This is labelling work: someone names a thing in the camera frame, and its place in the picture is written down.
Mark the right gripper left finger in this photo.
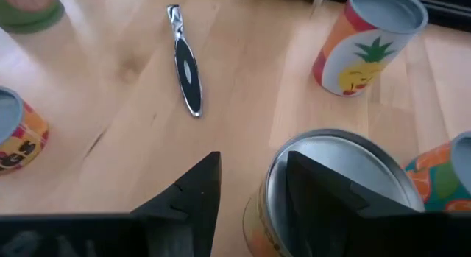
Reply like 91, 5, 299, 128
130, 150, 222, 257

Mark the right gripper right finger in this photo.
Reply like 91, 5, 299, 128
286, 149, 424, 257

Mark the white cup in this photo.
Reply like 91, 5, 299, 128
241, 128, 427, 257

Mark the pineapple print white can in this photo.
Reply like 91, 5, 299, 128
312, 0, 430, 98

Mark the silver and black hand tool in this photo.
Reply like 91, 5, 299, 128
166, 4, 204, 119

